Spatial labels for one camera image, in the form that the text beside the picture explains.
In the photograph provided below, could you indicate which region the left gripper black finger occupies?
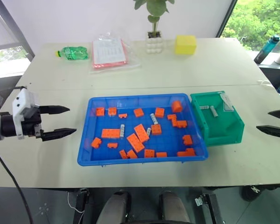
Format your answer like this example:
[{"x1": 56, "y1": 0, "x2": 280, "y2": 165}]
[
  {"x1": 41, "y1": 127, "x2": 77, "y2": 142},
  {"x1": 38, "y1": 105, "x2": 71, "y2": 115}
]

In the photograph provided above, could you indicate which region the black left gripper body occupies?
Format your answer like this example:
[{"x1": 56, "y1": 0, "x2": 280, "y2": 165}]
[{"x1": 21, "y1": 106, "x2": 45, "y2": 141}]

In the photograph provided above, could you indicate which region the green plastic bin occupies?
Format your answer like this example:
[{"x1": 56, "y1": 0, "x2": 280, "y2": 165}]
[{"x1": 190, "y1": 91, "x2": 246, "y2": 147}]

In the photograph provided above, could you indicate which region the yellow box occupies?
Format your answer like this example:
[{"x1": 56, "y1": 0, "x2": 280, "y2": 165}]
[{"x1": 175, "y1": 35, "x2": 198, "y2": 56}]

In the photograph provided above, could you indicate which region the blue plastic tray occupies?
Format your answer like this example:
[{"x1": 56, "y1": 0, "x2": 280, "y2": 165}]
[{"x1": 77, "y1": 93, "x2": 209, "y2": 167}]

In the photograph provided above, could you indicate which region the long orange block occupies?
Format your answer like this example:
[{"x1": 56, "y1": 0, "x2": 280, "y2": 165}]
[
  {"x1": 126, "y1": 133, "x2": 146, "y2": 152},
  {"x1": 101, "y1": 128, "x2": 121, "y2": 139},
  {"x1": 134, "y1": 124, "x2": 150, "y2": 143}
]

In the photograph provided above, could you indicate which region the clear label card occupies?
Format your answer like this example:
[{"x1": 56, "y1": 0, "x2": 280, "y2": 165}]
[{"x1": 219, "y1": 93, "x2": 235, "y2": 112}]

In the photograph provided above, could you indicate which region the green plastic bottle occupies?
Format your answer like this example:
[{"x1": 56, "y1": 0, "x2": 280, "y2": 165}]
[{"x1": 55, "y1": 46, "x2": 89, "y2": 61}]

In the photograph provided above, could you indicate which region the teal water bottle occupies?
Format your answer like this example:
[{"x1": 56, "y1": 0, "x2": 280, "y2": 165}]
[{"x1": 253, "y1": 35, "x2": 280, "y2": 64}]

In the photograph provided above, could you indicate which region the black table leg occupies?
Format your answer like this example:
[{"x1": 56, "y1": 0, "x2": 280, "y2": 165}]
[
  {"x1": 72, "y1": 187, "x2": 91, "y2": 224},
  {"x1": 195, "y1": 193, "x2": 225, "y2": 224}
]

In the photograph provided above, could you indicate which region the clear bag with papers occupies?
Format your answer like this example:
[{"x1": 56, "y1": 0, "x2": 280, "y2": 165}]
[{"x1": 89, "y1": 32, "x2": 142, "y2": 74}]

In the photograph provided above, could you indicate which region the orange L-shaped block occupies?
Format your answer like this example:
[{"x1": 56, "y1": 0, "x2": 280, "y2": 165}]
[{"x1": 177, "y1": 147, "x2": 196, "y2": 157}]

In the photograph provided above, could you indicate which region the dark rounded shape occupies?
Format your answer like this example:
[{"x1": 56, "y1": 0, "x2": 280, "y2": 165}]
[
  {"x1": 96, "y1": 189, "x2": 132, "y2": 224},
  {"x1": 158, "y1": 189, "x2": 192, "y2": 224}
]

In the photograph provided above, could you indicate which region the rounded orange block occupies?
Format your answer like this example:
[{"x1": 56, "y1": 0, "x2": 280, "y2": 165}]
[{"x1": 171, "y1": 100, "x2": 183, "y2": 113}]

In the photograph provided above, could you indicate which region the orange stepped block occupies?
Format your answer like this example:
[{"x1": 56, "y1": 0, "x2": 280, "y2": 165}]
[{"x1": 167, "y1": 113, "x2": 179, "y2": 127}]

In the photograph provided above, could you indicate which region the white bubble plant pot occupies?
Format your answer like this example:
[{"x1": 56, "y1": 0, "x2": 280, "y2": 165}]
[{"x1": 145, "y1": 31, "x2": 165, "y2": 55}]

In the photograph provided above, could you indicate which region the green leafy plant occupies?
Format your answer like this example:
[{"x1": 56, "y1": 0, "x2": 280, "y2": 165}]
[{"x1": 133, "y1": 0, "x2": 176, "y2": 38}]

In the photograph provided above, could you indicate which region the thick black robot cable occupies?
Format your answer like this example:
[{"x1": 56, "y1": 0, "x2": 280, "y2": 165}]
[{"x1": 0, "y1": 140, "x2": 35, "y2": 224}]

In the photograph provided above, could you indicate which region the thin white cable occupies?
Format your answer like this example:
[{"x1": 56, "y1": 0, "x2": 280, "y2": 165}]
[{"x1": 67, "y1": 190, "x2": 85, "y2": 213}]

